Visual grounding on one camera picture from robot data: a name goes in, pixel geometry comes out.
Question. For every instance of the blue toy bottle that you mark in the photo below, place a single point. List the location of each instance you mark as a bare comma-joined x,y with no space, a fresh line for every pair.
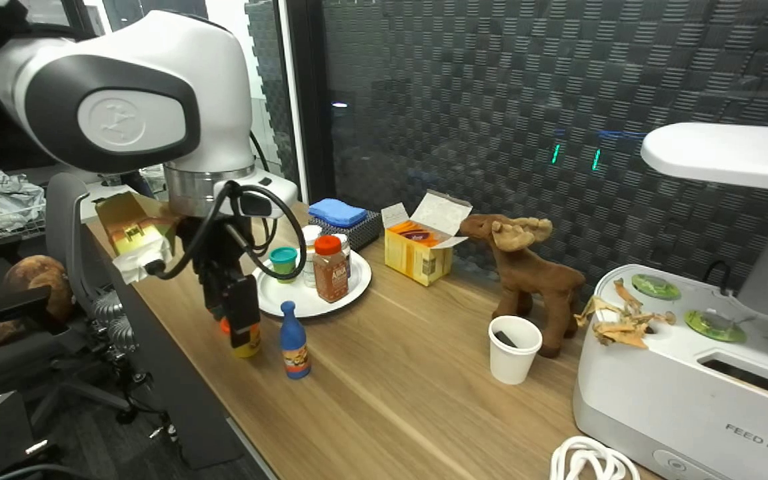
294,350

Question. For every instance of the white paper cup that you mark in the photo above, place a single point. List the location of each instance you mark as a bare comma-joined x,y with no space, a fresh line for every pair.
514,362

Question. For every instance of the white hydroponic appliance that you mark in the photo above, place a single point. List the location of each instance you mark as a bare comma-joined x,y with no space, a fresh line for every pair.
667,391

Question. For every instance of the gray mesh box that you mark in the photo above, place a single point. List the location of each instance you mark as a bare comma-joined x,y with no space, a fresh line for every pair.
360,235

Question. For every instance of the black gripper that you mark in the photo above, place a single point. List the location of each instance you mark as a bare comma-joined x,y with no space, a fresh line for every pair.
212,244

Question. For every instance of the spice bottle orange lid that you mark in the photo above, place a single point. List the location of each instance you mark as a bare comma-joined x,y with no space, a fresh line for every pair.
331,276

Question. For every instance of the green pod lid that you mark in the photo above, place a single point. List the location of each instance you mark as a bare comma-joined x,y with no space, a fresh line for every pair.
715,326
654,286

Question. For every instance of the green tub teal lid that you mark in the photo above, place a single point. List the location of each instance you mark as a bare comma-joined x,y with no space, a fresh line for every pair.
283,259

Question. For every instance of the gray office chair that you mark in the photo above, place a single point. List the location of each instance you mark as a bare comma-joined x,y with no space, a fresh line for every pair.
67,250

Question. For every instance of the crumpled gray white cloth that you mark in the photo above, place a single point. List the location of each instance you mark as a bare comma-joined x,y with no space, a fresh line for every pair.
2,210

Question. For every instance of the blue sponge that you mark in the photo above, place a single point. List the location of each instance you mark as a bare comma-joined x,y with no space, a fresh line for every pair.
339,214

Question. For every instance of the yellow tub orange lid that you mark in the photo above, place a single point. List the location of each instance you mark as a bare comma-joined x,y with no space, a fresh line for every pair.
246,354

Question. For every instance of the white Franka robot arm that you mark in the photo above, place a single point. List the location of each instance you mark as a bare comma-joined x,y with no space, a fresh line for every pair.
135,115

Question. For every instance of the yellow cardboard box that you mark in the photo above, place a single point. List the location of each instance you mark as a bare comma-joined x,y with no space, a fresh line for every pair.
419,258

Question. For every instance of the brown furry object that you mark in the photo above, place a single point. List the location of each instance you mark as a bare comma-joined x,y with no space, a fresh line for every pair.
39,276

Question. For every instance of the brown moose plush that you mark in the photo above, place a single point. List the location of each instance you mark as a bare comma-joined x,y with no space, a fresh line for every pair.
534,283

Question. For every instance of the white pill bottle black print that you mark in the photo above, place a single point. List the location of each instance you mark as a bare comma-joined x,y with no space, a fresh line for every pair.
311,238

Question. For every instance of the white paper plate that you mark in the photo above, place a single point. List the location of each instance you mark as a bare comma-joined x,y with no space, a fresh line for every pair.
312,307

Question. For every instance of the dried brown plant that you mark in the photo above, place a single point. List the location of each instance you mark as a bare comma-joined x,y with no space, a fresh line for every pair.
620,331

